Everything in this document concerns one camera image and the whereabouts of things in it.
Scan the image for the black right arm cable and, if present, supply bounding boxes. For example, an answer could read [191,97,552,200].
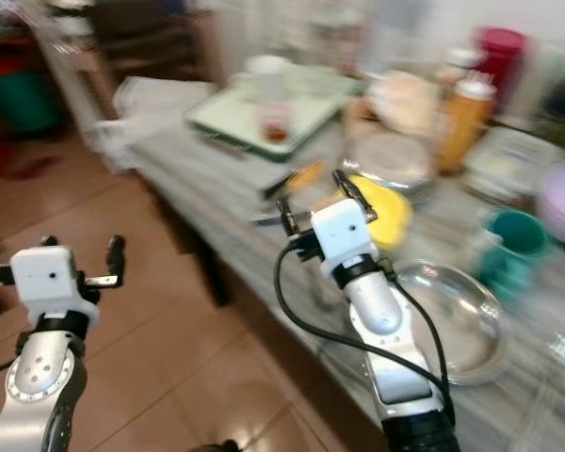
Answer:
[272,240,460,422]

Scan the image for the teal plastic bin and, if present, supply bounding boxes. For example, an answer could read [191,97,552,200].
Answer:
[0,70,55,139]

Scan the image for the clear lidded food container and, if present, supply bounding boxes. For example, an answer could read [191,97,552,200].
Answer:
[460,126,565,204]

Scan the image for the plastic bag of bread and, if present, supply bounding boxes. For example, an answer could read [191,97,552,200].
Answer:
[366,70,444,138]

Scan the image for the red thermos flask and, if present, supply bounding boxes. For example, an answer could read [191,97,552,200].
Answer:
[475,25,529,96]

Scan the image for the white ceramic mug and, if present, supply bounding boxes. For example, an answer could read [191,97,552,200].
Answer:
[242,54,299,105]

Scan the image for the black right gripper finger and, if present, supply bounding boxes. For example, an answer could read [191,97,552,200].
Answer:
[331,169,379,223]
[277,195,308,238]

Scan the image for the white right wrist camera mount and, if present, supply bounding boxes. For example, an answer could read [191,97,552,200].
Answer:
[310,197,379,280]

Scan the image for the dark counter table frame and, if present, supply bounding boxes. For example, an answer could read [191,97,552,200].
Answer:
[130,168,238,312]

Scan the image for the orange sauce squeeze bottle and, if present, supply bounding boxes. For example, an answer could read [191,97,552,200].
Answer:
[432,77,499,176]

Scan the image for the stainless steel bowl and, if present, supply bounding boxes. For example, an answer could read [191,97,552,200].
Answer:
[385,261,510,388]

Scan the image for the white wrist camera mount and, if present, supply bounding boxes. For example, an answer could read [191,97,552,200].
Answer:
[310,197,379,280]
[10,246,89,327]

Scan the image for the teal ceramic mug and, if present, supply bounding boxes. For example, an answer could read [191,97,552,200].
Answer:
[475,208,553,303]

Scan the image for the dark wooden chair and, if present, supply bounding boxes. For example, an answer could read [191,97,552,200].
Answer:
[73,0,201,88]

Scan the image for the yellow plastic bowl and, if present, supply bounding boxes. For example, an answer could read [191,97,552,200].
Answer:
[333,173,414,251]

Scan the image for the pale green tray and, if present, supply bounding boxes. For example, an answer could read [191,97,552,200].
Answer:
[185,67,369,162]

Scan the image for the clear plastic pitcher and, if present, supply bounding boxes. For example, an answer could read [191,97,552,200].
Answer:
[306,5,366,93]

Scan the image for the white plastic bag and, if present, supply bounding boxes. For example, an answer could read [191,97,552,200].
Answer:
[106,77,210,172]

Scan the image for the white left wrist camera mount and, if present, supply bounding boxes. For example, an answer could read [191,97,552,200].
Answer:
[10,246,89,327]

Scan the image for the steel tongs with orange tips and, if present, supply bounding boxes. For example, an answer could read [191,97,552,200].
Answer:
[249,159,327,228]

